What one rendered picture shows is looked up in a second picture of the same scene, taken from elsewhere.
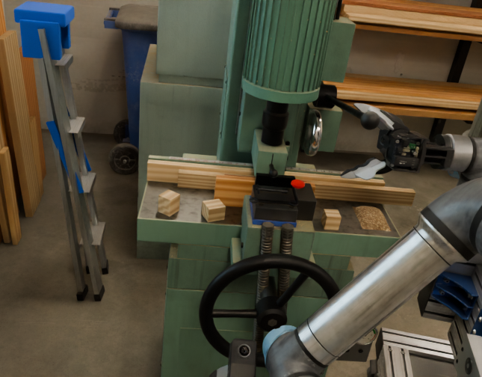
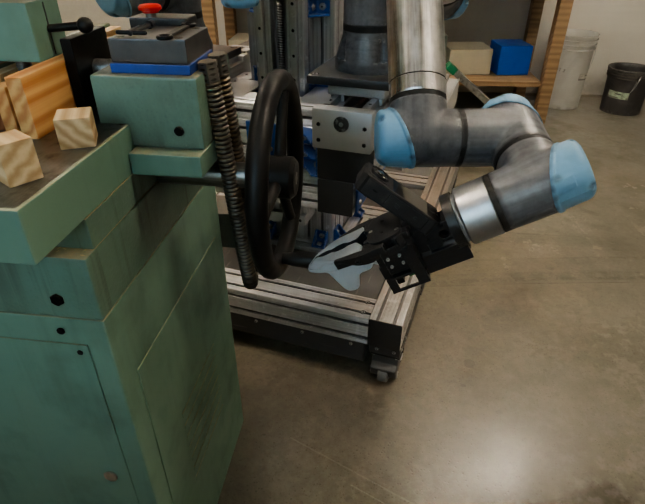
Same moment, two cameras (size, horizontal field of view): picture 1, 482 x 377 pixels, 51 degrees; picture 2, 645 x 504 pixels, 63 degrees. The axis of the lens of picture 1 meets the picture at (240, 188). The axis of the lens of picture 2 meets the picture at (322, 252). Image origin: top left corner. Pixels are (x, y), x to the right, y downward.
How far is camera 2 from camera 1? 0.87 m
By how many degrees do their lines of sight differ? 65
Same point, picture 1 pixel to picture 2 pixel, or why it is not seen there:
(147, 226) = (38, 216)
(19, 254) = not seen: outside the picture
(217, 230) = (112, 151)
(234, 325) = (170, 301)
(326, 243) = not seen: hidden behind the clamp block
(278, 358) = (431, 125)
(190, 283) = (121, 280)
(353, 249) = not seen: hidden behind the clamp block
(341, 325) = (441, 42)
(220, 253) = (128, 194)
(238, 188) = (52, 83)
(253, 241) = (203, 101)
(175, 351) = (145, 415)
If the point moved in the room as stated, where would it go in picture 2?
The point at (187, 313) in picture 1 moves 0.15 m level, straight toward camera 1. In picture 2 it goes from (134, 338) to (241, 348)
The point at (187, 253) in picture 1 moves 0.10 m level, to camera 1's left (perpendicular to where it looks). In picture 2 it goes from (100, 227) to (42, 276)
